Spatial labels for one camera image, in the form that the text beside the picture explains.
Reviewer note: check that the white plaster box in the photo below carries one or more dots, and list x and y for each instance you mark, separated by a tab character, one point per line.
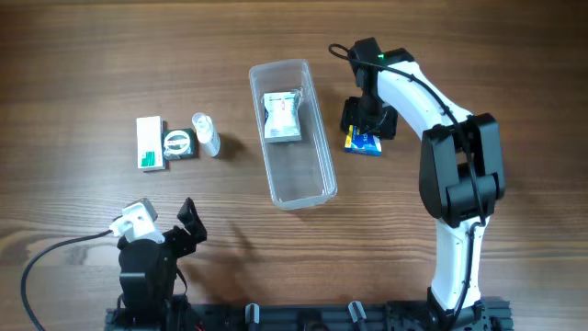
282	123

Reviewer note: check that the blue cough drops box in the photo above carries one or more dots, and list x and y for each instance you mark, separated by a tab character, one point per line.
362	143

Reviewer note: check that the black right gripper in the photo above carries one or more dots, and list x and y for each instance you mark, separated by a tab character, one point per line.
367	122

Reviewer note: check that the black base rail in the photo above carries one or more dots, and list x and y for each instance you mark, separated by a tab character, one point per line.
389	316

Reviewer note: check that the white spray bottle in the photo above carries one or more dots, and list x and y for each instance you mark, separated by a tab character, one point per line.
207	134

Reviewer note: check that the clear plastic container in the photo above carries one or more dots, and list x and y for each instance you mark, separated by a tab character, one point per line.
295	148

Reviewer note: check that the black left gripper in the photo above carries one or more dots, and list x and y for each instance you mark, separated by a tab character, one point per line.
179	236

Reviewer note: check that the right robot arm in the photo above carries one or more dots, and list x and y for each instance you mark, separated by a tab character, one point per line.
461	174

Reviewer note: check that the white and green box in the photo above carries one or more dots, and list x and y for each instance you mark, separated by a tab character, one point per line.
149	144

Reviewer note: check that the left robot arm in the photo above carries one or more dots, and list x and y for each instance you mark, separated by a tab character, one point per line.
148	261

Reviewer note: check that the dark green tape box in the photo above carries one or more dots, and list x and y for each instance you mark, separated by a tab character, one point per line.
179	144

